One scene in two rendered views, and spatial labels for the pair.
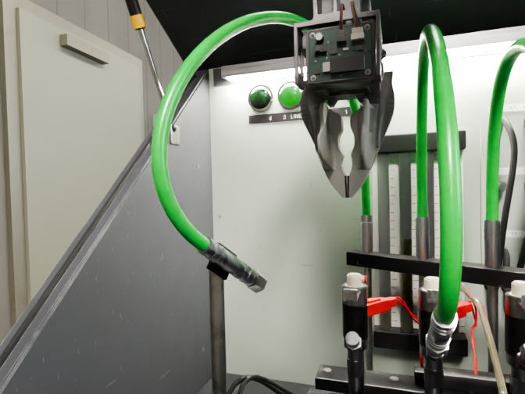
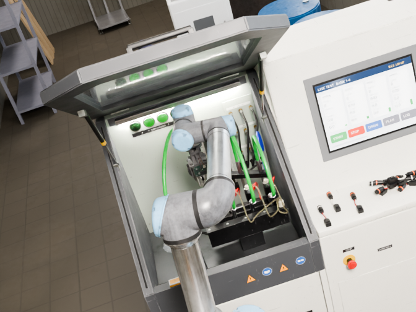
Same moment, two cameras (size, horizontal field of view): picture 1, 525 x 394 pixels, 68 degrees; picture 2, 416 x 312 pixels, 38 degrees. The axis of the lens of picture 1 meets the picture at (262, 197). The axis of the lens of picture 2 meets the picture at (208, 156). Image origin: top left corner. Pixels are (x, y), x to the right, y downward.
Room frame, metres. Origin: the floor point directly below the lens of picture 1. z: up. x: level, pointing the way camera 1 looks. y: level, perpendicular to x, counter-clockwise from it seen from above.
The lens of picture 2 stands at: (-1.43, 0.56, 2.49)
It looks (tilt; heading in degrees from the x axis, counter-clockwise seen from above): 31 degrees down; 339
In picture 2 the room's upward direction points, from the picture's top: 17 degrees counter-clockwise
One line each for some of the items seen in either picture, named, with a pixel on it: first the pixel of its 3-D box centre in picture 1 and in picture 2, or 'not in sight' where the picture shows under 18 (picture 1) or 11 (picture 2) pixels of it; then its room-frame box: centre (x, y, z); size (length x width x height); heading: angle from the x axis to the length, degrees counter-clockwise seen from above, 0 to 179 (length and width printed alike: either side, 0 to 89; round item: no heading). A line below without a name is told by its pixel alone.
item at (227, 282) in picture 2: not in sight; (235, 279); (0.21, -0.02, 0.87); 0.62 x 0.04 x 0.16; 71
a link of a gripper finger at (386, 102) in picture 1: (369, 102); not in sight; (0.38, -0.11, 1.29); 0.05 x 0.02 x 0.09; 71
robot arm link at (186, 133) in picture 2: not in sight; (187, 134); (0.28, -0.04, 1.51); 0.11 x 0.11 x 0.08; 59
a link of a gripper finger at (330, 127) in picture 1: (327, 149); (199, 181); (0.37, -0.06, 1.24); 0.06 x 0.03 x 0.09; 161
